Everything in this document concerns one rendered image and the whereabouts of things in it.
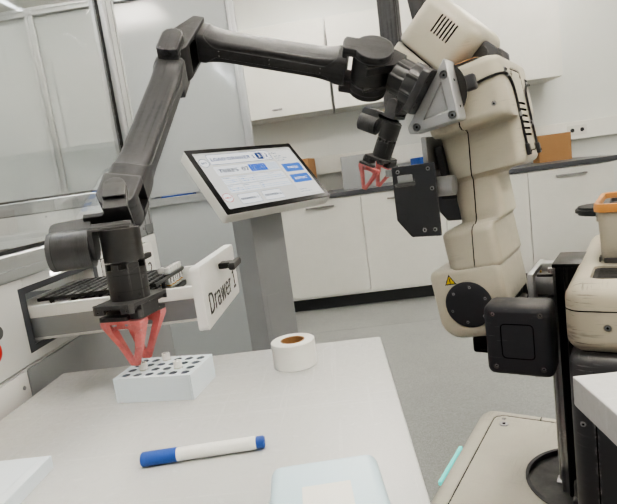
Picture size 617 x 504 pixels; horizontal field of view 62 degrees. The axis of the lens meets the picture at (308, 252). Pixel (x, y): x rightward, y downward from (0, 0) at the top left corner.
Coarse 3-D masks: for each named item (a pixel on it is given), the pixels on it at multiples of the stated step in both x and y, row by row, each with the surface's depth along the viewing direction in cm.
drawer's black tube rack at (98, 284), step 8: (152, 272) 106; (80, 280) 109; (88, 280) 108; (96, 280) 106; (104, 280) 104; (152, 280) 96; (184, 280) 109; (64, 288) 102; (72, 288) 100; (80, 288) 98; (88, 288) 97; (96, 288) 96; (104, 288) 95; (152, 288) 104; (160, 288) 103; (48, 296) 94; (56, 296) 93; (64, 296) 93; (72, 296) 93; (80, 296) 93; (88, 296) 105; (96, 296) 104
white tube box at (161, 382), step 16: (128, 368) 80; (160, 368) 78; (192, 368) 76; (208, 368) 79; (128, 384) 75; (144, 384) 75; (160, 384) 74; (176, 384) 74; (192, 384) 73; (128, 400) 76; (144, 400) 75; (160, 400) 75; (176, 400) 74
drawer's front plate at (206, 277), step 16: (208, 256) 97; (224, 256) 105; (192, 272) 85; (208, 272) 91; (224, 272) 103; (192, 288) 86; (208, 288) 90; (208, 304) 88; (224, 304) 100; (208, 320) 87
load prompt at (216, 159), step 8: (240, 152) 198; (248, 152) 200; (256, 152) 203; (264, 152) 205; (208, 160) 185; (216, 160) 187; (224, 160) 190; (232, 160) 192; (240, 160) 194; (248, 160) 197; (256, 160) 199
